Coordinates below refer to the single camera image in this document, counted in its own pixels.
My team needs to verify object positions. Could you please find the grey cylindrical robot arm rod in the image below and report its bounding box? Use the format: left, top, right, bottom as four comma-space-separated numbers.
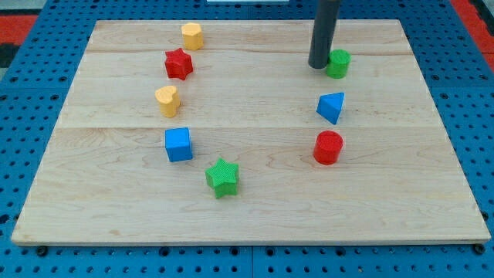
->
308, 0, 341, 70

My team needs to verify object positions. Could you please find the blue triangle block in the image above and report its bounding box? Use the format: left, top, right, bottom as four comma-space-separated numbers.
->
316, 92, 345, 124

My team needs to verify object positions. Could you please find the red cylinder block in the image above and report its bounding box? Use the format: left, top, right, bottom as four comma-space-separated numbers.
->
313, 131, 343, 165

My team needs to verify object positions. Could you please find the red star block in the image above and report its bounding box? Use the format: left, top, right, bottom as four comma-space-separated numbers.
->
164, 48, 194, 80

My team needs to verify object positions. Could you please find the green cylinder block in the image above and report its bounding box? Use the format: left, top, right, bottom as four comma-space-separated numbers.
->
326, 49, 351, 79

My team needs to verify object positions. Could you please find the yellow hexagon block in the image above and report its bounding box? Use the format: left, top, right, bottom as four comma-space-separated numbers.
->
181, 22, 204, 50

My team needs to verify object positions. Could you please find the yellow heart block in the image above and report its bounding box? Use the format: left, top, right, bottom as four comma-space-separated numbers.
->
154, 86, 181, 118

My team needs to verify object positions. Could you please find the blue cube block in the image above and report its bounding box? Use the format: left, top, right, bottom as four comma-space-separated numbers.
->
164, 127, 193, 162

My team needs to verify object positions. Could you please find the green star block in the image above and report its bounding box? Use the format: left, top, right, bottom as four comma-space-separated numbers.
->
205, 158, 239, 198

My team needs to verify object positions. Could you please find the light wooden board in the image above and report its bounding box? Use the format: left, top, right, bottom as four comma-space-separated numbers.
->
12, 19, 491, 246

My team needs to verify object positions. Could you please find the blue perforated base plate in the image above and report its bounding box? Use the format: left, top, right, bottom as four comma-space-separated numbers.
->
1, 0, 493, 277

